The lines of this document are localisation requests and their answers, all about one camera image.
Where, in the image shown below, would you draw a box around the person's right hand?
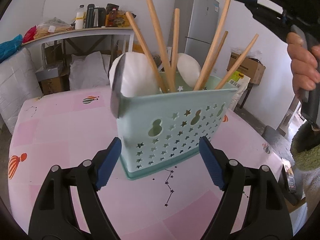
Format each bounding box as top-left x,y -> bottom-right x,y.
286,32 -> 320,100

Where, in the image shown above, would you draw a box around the wooden chopstick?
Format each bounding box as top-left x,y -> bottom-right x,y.
201,31 -> 228,89
125,11 -> 168,93
146,0 -> 176,92
194,0 -> 231,90
215,34 -> 259,90
171,8 -> 180,77

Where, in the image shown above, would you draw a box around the metal ladle in basket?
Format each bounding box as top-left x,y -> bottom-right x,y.
110,54 -> 126,119

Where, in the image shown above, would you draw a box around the blue plastic bag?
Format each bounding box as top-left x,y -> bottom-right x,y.
0,34 -> 23,63

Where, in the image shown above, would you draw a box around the green white rice bag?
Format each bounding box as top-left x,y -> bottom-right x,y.
227,71 -> 251,111

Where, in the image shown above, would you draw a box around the teal plastic utensil basket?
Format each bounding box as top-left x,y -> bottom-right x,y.
117,73 -> 237,180

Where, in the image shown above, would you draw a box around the white pillow sack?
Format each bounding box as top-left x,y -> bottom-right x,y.
69,51 -> 111,90

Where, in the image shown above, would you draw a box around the white plastic rice paddle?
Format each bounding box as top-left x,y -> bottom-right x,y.
109,52 -> 160,98

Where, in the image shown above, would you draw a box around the black thermos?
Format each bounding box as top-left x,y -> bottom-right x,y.
85,4 -> 95,28

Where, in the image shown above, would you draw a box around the silver refrigerator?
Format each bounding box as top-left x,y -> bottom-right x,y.
174,0 -> 219,66

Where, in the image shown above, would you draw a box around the right forearm green sleeve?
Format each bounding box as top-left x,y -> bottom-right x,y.
290,119 -> 320,230

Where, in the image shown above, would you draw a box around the white plastic bottle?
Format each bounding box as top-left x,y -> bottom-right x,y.
74,4 -> 85,30

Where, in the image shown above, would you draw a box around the white side table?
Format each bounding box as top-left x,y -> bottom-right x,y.
21,27 -> 135,66

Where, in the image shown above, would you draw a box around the snack bags on table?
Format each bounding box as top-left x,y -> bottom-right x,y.
105,3 -> 131,28

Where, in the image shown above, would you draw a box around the wooden chopstick bottom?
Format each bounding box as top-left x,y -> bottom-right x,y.
215,34 -> 259,90

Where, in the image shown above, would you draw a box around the black kettle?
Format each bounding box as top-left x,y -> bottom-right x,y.
93,7 -> 106,28

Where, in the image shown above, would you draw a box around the red bag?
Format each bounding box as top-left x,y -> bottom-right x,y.
22,25 -> 37,43

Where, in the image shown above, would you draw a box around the cardboard box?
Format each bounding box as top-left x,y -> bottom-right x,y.
237,57 -> 266,85

